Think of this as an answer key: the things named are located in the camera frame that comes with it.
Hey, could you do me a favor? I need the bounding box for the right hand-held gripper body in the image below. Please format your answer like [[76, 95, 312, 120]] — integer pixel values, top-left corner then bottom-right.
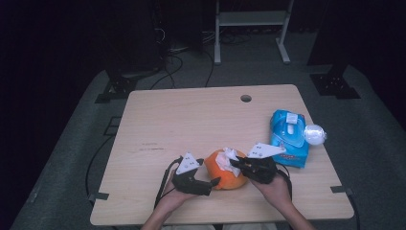
[[244, 142, 287, 185]]

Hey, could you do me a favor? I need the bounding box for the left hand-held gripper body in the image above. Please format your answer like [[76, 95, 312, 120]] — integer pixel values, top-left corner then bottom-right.
[[171, 151, 213, 196]]

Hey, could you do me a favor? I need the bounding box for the orange round toy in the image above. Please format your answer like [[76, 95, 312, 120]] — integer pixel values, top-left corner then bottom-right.
[[203, 148, 249, 192]]

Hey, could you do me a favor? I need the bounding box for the white wet wipe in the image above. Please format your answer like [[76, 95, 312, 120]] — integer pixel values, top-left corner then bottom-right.
[[214, 147, 242, 178]]

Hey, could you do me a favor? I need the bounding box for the blue wet wipes pack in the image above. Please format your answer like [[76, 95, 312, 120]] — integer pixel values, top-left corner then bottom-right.
[[269, 109, 310, 169]]

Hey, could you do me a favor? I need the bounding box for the person's left hand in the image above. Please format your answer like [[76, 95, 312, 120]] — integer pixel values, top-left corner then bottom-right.
[[157, 183, 199, 210]]

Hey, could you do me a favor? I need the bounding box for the person's right hand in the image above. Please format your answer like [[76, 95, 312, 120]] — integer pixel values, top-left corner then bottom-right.
[[250, 173, 293, 211]]

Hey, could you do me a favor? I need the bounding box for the white round ball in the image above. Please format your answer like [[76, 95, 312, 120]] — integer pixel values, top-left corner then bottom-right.
[[304, 124, 328, 147]]

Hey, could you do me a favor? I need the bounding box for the grey tape strip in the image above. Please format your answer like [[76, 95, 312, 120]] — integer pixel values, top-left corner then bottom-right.
[[87, 191, 110, 202], [329, 185, 354, 196]]

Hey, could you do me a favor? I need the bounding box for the black stand base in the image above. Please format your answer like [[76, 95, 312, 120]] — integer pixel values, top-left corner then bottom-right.
[[94, 68, 151, 104], [309, 63, 362, 100]]

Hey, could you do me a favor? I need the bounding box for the white metal stand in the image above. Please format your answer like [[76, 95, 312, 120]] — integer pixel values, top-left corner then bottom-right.
[[214, 0, 296, 66]]

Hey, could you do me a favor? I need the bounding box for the left hand-held gripper cable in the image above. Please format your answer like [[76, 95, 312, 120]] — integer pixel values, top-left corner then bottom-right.
[[153, 155, 185, 209]]

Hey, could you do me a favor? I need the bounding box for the hand-held gripper cable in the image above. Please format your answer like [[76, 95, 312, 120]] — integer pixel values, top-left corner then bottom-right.
[[153, 155, 185, 209], [276, 164, 294, 201]]

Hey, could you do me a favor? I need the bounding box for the right hand-held gripper cable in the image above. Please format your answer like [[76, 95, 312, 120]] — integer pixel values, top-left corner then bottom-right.
[[276, 164, 294, 201]]

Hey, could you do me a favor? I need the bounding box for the black straight floor cable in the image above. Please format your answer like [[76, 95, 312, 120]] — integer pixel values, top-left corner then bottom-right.
[[204, 51, 215, 88]]

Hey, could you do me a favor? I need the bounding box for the black looped floor cable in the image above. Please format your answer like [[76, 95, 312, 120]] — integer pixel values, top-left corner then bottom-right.
[[148, 54, 185, 91]]

